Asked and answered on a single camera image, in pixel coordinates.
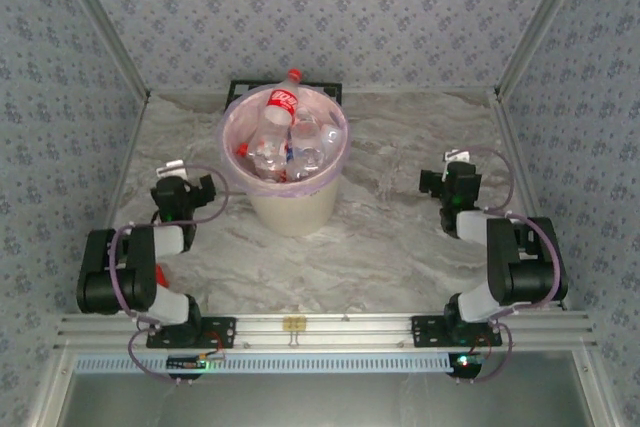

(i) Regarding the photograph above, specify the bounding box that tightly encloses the pink plastic bin liner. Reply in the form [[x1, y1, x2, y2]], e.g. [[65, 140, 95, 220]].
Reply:
[[221, 81, 351, 198]]

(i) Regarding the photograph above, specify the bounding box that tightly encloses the aluminium mounting rail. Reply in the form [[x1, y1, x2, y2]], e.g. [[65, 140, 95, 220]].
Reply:
[[53, 311, 599, 352]]

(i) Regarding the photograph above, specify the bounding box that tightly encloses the grey metal panel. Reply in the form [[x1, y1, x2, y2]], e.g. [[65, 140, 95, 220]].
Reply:
[[59, 371, 596, 427]]

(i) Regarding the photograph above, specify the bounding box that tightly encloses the circuit board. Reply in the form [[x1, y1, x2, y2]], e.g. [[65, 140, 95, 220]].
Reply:
[[166, 352, 226, 372], [448, 351, 485, 376]]

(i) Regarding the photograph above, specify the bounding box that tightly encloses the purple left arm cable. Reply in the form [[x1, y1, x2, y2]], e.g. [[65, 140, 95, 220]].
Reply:
[[109, 164, 231, 383]]

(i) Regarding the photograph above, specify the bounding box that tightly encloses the aluminium side rail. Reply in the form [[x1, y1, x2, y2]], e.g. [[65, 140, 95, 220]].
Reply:
[[492, 89, 571, 312]]

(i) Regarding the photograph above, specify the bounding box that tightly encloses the light blue cable duct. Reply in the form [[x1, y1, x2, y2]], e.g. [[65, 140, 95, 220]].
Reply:
[[73, 351, 456, 375]]

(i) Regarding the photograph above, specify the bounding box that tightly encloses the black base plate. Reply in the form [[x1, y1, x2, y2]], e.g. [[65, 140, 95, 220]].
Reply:
[[410, 315, 503, 349], [146, 315, 237, 350]]

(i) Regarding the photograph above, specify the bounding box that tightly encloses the right circuit board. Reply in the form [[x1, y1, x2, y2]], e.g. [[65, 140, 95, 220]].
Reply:
[[448, 351, 485, 376]]

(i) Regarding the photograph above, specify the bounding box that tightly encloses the red white label bottle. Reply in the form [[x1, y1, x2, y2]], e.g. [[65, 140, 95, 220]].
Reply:
[[288, 114, 325, 158], [284, 154, 326, 183]]

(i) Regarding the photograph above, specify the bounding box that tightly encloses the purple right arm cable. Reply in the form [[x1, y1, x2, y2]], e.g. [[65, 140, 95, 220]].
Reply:
[[462, 145, 566, 384]]

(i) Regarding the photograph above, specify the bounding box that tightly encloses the aluminium frame post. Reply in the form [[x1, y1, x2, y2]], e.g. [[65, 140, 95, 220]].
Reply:
[[27, 350, 76, 427], [49, 0, 152, 101], [493, 0, 597, 98], [574, 350, 624, 427]]

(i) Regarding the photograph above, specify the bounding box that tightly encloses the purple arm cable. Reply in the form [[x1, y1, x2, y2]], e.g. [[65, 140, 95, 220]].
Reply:
[[462, 145, 566, 384], [109, 164, 231, 383]]

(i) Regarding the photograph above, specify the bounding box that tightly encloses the left circuit board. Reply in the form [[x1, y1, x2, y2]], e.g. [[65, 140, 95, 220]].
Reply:
[[166, 352, 226, 372]]

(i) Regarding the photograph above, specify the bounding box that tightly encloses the red label red cap bottle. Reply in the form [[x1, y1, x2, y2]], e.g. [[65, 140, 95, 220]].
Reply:
[[249, 68, 305, 166]]

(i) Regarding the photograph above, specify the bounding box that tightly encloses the beige plastic bin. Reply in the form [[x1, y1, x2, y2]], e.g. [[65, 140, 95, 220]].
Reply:
[[247, 171, 344, 238]]

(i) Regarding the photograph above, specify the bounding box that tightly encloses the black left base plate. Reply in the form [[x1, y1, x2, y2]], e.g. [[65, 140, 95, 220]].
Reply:
[[146, 315, 237, 350]]

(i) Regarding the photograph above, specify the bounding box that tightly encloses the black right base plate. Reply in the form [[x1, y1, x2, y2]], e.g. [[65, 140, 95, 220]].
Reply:
[[410, 315, 503, 349]]

